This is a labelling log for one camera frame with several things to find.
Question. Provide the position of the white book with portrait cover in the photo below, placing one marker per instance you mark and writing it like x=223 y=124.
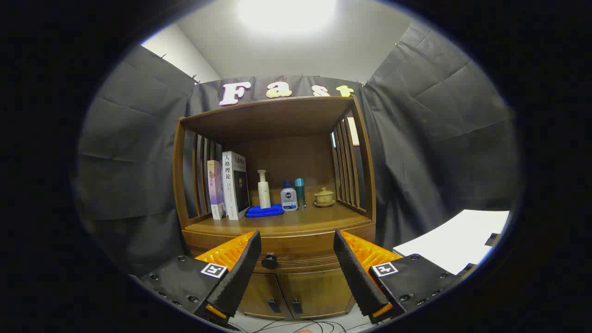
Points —
x=235 y=185

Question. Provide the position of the yellow lidded teacup with saucer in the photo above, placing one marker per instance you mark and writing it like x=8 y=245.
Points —
x=324 y=197

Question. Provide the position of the wooden cabinet door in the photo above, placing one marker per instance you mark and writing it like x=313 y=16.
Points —
x=319 y=291
x=261 y=293

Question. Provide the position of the clear bottle with blue pump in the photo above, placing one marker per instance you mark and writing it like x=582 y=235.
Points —
x=289 y=199

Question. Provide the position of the white table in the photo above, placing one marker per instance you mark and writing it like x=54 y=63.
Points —
x=458 y=236

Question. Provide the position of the wooden countertop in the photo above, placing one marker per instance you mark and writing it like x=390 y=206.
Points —
x=305 y=219

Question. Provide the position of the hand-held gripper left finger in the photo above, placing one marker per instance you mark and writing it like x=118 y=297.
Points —
x=240 y=273

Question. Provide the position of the wooden cabinet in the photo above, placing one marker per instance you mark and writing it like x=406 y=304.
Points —
x=277 y=120

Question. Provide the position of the white pump bottle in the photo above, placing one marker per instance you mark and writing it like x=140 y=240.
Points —
x=264 y=192

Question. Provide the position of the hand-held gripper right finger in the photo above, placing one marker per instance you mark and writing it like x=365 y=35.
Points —
x=356 y=273

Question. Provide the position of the blue folded cloth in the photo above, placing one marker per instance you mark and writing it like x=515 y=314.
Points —
x=264 y=211

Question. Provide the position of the slim teal bottle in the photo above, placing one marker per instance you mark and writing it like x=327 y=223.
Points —
x=300 y=192

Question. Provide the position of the wooden drawer with black knob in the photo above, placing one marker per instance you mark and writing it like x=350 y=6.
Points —
x=300 y=249

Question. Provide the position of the purple book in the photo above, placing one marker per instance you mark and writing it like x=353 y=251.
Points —
x=215 y=189

